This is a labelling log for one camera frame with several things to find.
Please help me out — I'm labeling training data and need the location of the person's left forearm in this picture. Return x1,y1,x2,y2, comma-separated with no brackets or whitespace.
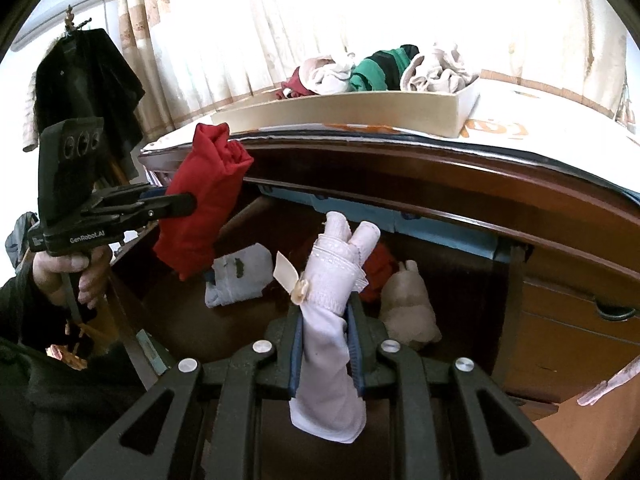
0,260,71,351

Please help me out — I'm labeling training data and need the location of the curtain tassel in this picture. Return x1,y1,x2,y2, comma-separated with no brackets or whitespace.
614,77,640,126

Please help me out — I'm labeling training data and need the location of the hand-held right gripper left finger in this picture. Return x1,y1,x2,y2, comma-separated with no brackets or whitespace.
62,302,303,480

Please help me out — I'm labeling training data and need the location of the black hanging coat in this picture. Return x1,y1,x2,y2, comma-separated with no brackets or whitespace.
22,27,147,181

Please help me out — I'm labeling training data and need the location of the white lace bow underwear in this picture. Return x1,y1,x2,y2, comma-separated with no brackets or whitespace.
272,211,382,446

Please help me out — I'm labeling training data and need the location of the beige sock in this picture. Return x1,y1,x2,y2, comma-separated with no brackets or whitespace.
378,260,442,352

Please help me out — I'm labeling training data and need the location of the grey jacket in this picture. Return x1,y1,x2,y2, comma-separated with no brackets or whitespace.
5,211,41,271

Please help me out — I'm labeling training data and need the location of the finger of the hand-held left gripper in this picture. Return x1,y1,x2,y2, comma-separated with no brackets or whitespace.
97,184,173,201
82,192,197,223

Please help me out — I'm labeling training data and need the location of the light grey underwear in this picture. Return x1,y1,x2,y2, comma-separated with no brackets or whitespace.
204,242,274,309

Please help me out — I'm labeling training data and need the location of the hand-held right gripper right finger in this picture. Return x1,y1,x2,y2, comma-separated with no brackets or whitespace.
347,295,581,480

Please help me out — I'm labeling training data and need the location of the white pink underwear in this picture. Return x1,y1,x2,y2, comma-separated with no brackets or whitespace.
300,54,357,95

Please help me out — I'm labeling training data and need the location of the wooden coat rack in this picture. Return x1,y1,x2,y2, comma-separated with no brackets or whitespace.
60,4,93,41

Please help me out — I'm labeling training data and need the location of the pale beige underwear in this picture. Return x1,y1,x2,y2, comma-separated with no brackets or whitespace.
400,44,481,94

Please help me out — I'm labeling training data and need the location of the beige hanging garment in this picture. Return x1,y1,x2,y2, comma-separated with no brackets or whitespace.
22,85,41,153

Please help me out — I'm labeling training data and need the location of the white air conditioner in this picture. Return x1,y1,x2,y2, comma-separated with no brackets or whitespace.
10,0,106,53

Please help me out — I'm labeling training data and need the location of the beige orange floral curtain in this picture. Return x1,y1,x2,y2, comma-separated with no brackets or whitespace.
117,0,631,126

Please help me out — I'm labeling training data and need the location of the shallow beige cardboard tray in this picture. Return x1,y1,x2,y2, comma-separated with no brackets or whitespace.
210,76,482,139

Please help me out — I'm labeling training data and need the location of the person's left hand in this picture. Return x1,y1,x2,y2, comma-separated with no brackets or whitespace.
32,245,113,311

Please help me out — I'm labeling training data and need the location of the metal drawer handle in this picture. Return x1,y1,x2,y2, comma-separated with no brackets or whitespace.
594,300,636,322

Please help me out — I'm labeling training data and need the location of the dark wooden drawer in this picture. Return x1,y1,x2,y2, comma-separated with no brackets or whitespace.
107,192,526,391

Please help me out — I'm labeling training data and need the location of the green black striped underwear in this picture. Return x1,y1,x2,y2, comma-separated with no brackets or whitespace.
348,44,421,93

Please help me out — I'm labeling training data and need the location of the dark red underwear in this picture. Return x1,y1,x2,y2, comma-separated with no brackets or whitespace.
275,66,313,100

